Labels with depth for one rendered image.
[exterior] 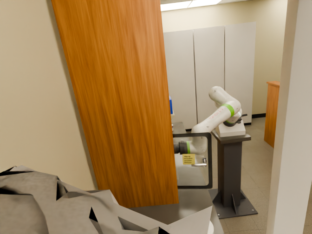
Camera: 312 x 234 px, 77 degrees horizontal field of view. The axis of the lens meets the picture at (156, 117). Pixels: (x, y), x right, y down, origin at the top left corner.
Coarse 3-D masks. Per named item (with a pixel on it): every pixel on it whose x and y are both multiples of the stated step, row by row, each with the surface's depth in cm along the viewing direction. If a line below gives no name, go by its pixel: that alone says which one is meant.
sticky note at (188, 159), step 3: (183, 156) 121; (186, 156) 121; (189, 156) 121; (192, 156) 121; (183, 159) 122; (186, 159) 122; (189, 159) 122; (192, 159) 121; (183, 162) 123; (186, 162) 123; (189, 162) 122; (192, 162) 122
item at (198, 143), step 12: (204, 132) 115; (180, 144) 119; (192, 144) 118; (204, 144) 117; (180, 156) 122; (204, 156) 120; (180, 168) 125; (192, 168) 123; (204, 168) 122; (180, 180) 128; (192, 180) 126; (204, 180) 125
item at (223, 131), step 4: (220, 124) 208; (224, 124) 208; (236, 124) 207; (240, 124) 206; (216, 128) 217; (220, 128) 207; (224, 128) 206; (228, 128) 206; (232, 128) 205; (236, 128) 205; (240, 128) 205; (244, 128) 204; (220, 132) 205; (224, 132) 204; (228, 132) 204; (232, 132) 204; (236, 132) 204; (240, 132) 204; (244, 132) 204; (220, 136) 206; (224, 136) 206
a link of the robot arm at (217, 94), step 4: (212, 88) 159; (216, 88) 157; (220, 88) 157; (212, 92) 157; (216, 92) 156; (220, 92) 155; (224, 92) 155; (212, 96) 158; (216, 96) 156; (220, 96) 154; (224, 96) 153; (228, 96) 153; (216, 100) 157; (220, 100) 155; (224, 100) 153; (216, 104) 189; (220, 104) 157
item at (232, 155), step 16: (224, 144) 207; (240, 144) 208; (224, 160) 213; (240, 160) 214; (224, 176) 220; (240, 176) 221; (224, 192) 227; (240, 192) 240; (224, 208) 232; (240, 208) 230
